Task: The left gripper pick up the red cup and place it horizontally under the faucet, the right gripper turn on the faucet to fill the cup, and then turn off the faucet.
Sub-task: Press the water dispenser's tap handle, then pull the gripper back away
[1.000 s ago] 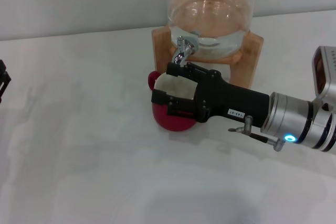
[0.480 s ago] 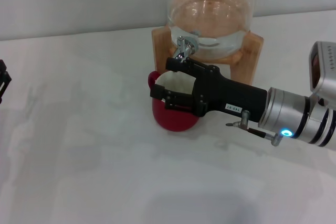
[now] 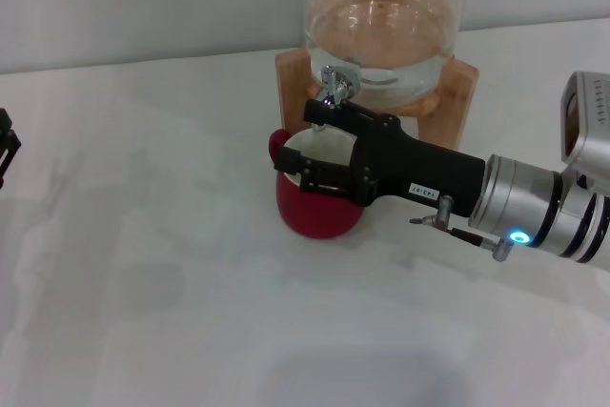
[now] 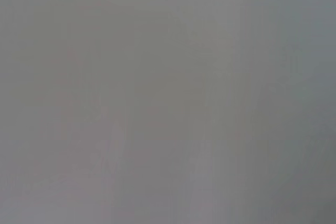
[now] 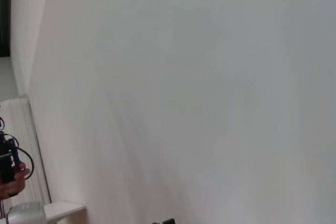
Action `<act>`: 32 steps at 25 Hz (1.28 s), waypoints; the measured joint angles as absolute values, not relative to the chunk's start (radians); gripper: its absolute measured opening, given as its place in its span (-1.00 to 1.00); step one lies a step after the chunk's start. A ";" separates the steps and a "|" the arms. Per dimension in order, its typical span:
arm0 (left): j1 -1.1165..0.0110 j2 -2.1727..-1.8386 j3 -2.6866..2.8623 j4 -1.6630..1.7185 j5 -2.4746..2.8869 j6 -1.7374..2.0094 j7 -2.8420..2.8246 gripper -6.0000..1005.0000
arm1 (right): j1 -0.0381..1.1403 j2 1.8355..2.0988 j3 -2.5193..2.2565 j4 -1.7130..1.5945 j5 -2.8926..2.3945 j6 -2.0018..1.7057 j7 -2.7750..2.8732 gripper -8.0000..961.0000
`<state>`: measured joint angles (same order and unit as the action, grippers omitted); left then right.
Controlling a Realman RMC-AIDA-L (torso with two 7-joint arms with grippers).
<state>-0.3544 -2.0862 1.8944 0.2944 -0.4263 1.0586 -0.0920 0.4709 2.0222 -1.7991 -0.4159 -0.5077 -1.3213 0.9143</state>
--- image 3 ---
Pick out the chrome faucet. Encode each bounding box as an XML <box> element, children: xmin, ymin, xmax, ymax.
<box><xmin>312</xmin><ymin>64</ymin><xmax>357</xmax><ymax>134</ymax></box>

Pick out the red ceramic cup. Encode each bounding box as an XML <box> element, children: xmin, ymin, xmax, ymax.
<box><xmin>268</xmin><ymin>128</ymin><xmax>366</xmax><ymax>240</ymax></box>

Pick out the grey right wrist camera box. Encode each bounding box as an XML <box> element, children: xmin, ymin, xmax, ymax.
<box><xmin>560</xmin><ymin>71</ymin><xmax>610</xmax><ymax>196</ymax></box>

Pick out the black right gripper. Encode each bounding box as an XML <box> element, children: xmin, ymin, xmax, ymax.
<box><xmin>273</xmin><ymin>97</ymin><xmax>487</xmax><ymax>218</ymax></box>

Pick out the silver cable connector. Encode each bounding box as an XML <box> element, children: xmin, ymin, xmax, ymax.
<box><xmin>409</xmin><ymin>194</ymin><xmax>454</xmax><ymax>231</ymax></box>
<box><xmin>450</xmin><ymin>227</ymin><xmax>519</xmax><ymax>264</ymax></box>

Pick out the glass water dispenser jar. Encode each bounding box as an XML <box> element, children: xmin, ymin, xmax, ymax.
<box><xmin>300</xmin><ymin>0</ymin><xmax>462</xmax><ymax>111</ymax></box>

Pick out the wooden dispenser stand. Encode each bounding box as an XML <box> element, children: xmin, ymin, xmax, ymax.
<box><xmin>274</xmin><ymin>47</ymin><xmax>479</xmax><ymax>152</ymax></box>

